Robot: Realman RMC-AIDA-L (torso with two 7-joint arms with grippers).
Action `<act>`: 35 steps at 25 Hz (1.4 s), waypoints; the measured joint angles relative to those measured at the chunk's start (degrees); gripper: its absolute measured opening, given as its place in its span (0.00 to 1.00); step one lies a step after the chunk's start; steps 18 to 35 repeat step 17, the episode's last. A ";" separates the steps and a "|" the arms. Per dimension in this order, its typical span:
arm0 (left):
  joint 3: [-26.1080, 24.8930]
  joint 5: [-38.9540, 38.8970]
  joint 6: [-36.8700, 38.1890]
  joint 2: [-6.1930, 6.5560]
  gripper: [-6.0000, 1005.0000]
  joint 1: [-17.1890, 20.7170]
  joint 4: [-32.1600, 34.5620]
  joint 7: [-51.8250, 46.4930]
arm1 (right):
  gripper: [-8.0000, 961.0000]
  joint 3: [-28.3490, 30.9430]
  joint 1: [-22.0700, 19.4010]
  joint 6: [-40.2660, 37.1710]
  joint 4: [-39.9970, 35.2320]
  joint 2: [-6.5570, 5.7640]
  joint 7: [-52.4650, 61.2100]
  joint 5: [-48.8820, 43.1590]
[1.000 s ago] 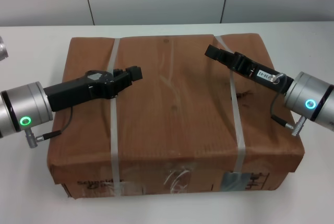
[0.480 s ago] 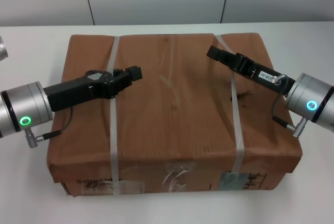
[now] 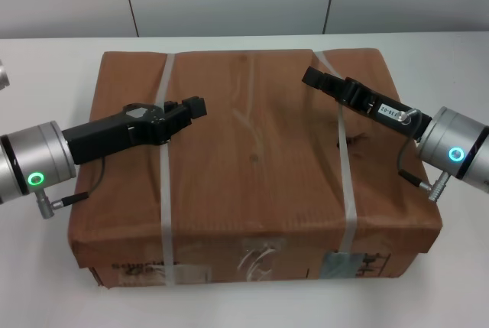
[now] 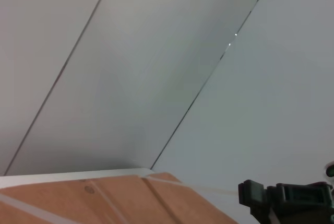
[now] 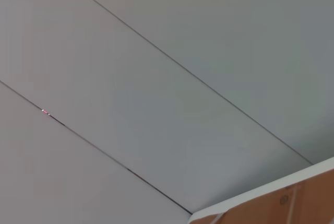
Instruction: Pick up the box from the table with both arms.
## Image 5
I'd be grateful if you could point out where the white plastic packing strap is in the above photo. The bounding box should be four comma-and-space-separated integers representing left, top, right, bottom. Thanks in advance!
205, 212, 225, 224

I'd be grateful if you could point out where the brown cardboard box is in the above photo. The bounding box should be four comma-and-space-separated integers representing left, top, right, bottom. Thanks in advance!
188, 168, 334, 224

